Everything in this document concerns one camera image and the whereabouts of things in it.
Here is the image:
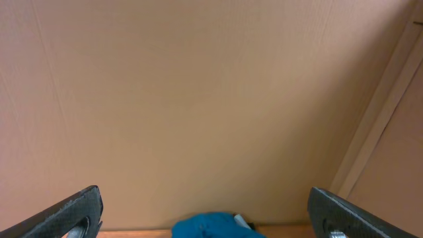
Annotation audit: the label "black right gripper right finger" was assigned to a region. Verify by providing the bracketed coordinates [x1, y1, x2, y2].
[307, 187, 417, 238]

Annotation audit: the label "light blue folded jeans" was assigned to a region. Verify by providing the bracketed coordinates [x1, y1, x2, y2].
[233, 214, 252, 229]

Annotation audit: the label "blue polo shirt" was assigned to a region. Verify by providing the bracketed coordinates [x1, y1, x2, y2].
[171, 212, 265, 238]

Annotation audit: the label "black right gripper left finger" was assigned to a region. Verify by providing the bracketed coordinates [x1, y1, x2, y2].
[1, 185, 103, 238]

